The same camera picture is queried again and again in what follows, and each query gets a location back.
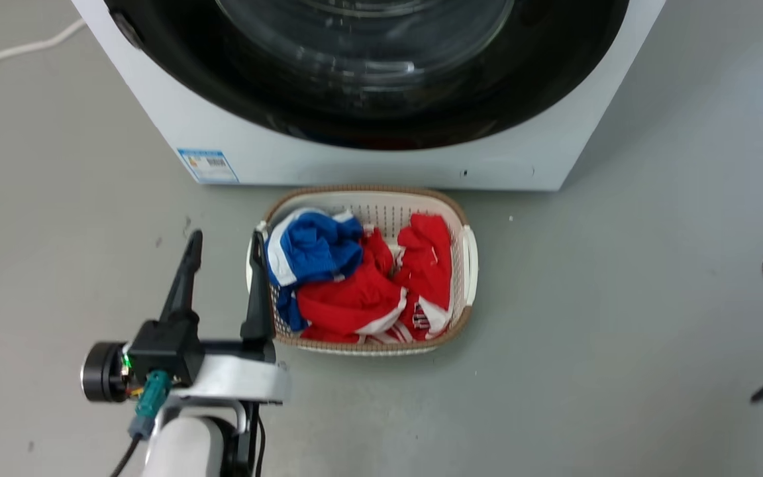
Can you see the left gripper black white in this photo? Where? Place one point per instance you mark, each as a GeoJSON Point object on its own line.
{"type": "Point", "coordinates": [236, 381]}

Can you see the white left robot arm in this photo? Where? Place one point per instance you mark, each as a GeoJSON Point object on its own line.
{"type": "Point", "coordinates": [186, 444]}

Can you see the white washing machine body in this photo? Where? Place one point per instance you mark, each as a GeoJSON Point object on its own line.
{"type": "Point", "coordinates": [381, 162]}

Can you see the black round washing machine door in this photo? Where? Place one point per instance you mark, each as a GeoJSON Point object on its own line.
{"type": "Point", "coordinates": [540, 79]}

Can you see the blue and white garment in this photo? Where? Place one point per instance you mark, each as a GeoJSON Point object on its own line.
{"type": "Point", "coordinates": [315, 248]}

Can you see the blue energy label sticker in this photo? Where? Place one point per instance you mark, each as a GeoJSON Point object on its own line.
{"type": "Point", "coordinates": [209, 165]}

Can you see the red garment white stripes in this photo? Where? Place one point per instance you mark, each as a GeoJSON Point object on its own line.
{"type": "Point", "coordinates": [348, 298]}

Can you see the beige plastic laundry basket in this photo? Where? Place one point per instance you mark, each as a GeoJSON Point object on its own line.
{"type": "Point", "coordinates": [381, 202]}

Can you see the red garment with crest print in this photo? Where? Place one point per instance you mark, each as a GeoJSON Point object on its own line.
{"type": "Point", "coordinates": [431, 258]}

